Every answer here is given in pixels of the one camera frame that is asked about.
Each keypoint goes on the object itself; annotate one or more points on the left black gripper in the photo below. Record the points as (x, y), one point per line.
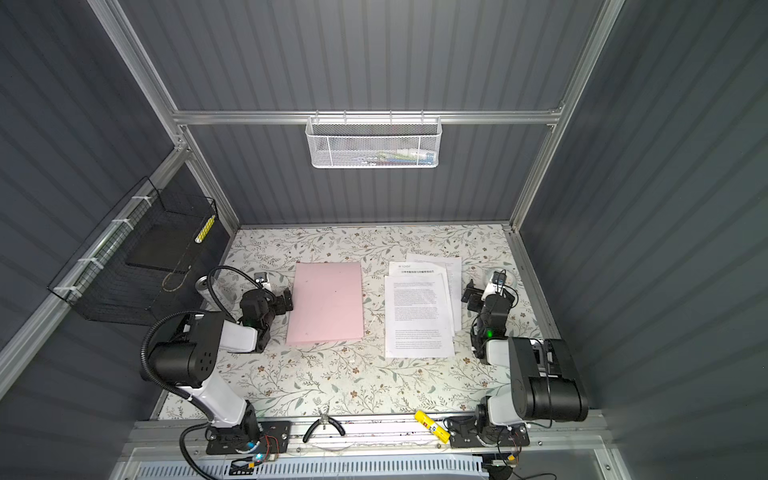
(280, 301)

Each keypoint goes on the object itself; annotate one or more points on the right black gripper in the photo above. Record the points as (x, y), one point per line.
(474, 295)

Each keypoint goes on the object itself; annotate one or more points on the pink file folder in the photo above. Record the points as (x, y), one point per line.
(327, 304)

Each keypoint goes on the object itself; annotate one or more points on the printed paper sheet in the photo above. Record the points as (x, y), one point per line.
(418, 317)
(453, 267)
(408, 267)

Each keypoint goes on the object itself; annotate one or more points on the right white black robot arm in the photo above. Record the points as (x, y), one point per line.
(543, 386)

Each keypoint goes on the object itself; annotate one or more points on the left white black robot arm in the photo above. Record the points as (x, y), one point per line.
(180, 353)

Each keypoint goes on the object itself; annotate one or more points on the silver metal can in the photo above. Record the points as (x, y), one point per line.
(208, 293)

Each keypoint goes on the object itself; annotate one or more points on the yellow marker in basket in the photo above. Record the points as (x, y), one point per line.
(205, 229)

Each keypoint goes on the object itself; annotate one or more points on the black foam pad in basket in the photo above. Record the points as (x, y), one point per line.
(164, 248)

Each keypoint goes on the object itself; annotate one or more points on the black handled pliers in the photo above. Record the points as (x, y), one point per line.
(323, 421)

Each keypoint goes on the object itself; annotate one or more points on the yellow tube on rail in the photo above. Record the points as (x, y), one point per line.
(432, 426)

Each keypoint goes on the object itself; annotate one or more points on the black wire side basket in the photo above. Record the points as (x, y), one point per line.
(98, 284)

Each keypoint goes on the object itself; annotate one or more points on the white ventilated cable duct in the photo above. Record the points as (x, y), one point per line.
(361, 467)

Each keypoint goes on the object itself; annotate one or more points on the white wire wall basket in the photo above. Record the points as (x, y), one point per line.
(373, 143)

